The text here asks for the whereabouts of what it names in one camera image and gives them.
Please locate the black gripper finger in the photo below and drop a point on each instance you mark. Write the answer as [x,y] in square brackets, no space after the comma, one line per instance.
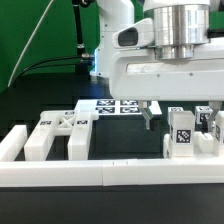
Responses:
[212,115]

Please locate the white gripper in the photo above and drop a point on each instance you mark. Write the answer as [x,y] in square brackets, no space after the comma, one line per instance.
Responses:
[135,73]

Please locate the white chair seat part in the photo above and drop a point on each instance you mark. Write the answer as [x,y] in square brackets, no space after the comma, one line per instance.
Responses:
[204,145]

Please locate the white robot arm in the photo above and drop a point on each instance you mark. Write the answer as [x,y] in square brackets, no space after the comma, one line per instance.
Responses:
[172,54]

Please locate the white U-shaped obstacle fence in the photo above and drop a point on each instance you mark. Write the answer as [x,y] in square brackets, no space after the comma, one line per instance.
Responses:
[101,172]

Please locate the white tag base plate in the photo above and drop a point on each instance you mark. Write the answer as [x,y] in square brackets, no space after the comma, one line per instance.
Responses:
[107,107]

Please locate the white chair backrest frame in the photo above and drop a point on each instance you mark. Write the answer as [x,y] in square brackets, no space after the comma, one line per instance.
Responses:
[77,125]

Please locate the black camera pole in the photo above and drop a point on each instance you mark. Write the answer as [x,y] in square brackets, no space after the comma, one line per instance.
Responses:
[79,34]

